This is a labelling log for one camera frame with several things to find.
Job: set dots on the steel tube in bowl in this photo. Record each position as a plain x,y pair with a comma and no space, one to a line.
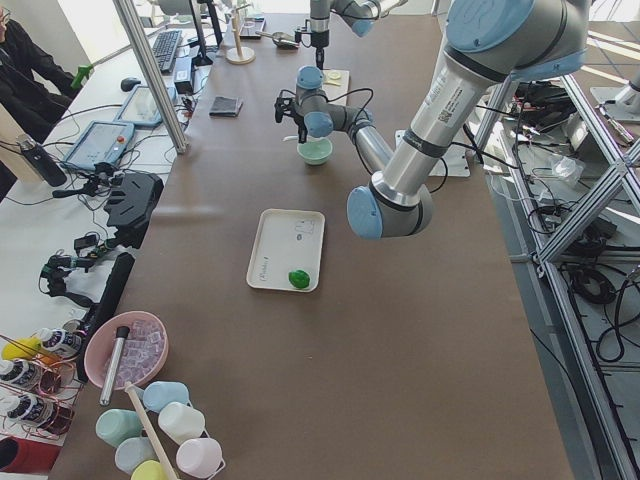
122,334

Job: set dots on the pink bowl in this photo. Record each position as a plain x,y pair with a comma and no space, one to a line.
143,355

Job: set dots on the pink plastic cup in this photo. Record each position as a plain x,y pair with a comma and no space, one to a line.
201,458

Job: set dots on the white plastic cup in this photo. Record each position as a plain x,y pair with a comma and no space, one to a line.
181,422

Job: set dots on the bamboo cutting board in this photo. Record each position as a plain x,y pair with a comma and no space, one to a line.
336,85

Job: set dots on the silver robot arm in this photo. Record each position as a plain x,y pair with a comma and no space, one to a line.
358,15
485,43

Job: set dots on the black computer mouse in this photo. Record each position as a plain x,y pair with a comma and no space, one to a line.
127,84

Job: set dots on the wooden mug tree stand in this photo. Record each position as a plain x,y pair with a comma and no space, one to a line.
238,54

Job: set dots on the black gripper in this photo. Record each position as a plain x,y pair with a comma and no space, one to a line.
300,121
319,38

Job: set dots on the yellow plastic cup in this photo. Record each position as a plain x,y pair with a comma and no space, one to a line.
149,470

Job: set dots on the white rectangular tray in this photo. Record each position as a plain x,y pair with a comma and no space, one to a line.
286,240

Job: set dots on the teach pendant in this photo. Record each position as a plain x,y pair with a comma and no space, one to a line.
139,108
100,142

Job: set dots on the lower teach pendant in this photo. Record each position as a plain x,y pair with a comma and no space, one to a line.
100,142

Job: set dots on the seated person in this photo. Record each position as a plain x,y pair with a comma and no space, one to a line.
35,90

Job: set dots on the grey folded cloth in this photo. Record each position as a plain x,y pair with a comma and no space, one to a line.
223,106

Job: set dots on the wooden cup rack pole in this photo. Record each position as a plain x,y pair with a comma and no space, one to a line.
157,446

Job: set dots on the upper teach pendant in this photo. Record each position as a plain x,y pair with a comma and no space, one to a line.
139,108

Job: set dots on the green lime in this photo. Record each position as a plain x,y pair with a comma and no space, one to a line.
299,279

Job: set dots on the mint plastic cup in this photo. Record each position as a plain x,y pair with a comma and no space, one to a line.
114,426

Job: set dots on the black water bottle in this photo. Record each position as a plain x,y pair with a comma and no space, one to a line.
40,159

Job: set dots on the light green bowl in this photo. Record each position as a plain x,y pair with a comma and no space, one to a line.
315,151

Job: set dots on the pale blue plastic cup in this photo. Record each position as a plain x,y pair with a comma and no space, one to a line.
133,452

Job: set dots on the black keyboard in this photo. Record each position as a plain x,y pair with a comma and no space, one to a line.
164,48

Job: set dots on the steel scoop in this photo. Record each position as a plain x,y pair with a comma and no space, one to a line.
281,39

